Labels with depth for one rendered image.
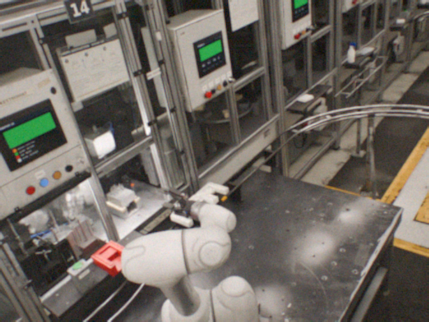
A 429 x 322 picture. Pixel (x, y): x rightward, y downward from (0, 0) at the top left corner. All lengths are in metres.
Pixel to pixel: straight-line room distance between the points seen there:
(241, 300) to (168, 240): 0.61
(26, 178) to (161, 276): 0.79
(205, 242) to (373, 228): 1.39
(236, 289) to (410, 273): 1.65
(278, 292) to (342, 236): 0.51
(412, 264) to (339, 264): 1.08
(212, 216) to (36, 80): 0.88
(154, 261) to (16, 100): 0.85
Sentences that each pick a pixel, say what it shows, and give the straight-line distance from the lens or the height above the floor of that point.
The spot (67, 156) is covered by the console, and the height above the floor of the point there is 1.47.
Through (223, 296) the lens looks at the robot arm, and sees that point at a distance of 1.67.
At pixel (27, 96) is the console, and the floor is 1.77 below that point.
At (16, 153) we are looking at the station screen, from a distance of 1.67.
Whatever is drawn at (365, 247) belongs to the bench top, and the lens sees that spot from 2.22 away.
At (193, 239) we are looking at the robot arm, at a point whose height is 1.46.
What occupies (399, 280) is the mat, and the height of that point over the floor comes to 0.01.
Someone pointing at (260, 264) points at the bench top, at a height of 0.68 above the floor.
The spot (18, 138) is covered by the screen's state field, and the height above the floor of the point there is 1.64.
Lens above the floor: 2.20
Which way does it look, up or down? 30 degrees down
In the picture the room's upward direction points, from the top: 10 degrees counter-clockwise
